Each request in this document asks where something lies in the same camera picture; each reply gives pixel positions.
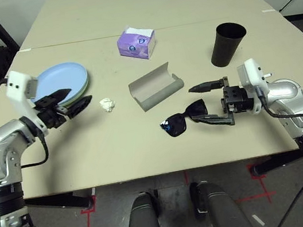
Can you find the white floor strip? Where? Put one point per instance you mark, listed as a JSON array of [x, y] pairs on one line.
[[258, 220]]

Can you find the white tissue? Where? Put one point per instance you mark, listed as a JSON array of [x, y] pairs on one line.
[[107, 104]]

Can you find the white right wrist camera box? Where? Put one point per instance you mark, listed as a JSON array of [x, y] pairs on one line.
[[249, 73]]

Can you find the blue plastic plate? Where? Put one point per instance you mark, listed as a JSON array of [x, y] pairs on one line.
[[58, 76]]

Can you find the black sunglasses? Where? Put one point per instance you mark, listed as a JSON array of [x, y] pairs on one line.
[[175, 127]]

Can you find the small white rod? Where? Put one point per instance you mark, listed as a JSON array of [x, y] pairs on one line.
[[267, 75]]

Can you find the black table base bar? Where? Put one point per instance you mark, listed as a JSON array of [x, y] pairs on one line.
[[279, 162], [67, 201]]

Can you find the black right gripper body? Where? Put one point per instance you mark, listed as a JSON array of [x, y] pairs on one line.
[[236, 99]]

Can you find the grey robot leg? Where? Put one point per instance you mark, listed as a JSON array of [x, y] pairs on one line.
[[142, 223], [222, 209]]

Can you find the green plastic plate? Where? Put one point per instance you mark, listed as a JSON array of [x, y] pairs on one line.
[[85, 89]]

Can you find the grey glasses case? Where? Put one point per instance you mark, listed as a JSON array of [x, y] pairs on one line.
[[152, 85]]

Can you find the grey robot right leg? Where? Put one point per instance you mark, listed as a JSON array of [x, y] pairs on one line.
[[222, 209]]

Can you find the grey robot left leg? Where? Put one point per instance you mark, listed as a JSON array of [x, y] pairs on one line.
[[142, 223]]

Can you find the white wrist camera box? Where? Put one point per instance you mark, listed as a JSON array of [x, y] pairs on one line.
[[249, 73], [17, 85]]

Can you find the black plastic cup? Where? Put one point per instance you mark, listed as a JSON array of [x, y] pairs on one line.
[[225, 48]]

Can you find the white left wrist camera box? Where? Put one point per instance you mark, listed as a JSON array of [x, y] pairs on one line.
[[17, 85]]

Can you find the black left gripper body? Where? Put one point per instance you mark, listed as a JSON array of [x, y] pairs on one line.
[[50, 116]]

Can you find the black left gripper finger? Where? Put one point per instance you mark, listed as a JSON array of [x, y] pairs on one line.
[[78, 108], [61, 95]]

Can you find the white tape strip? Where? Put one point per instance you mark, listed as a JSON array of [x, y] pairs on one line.
[[268, 10], [25, 49]]

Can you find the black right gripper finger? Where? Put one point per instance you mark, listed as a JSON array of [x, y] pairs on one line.
[[208, 86], [216, 120]]

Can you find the purple tissue pack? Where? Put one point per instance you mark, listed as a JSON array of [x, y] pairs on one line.
[[132, 45]]

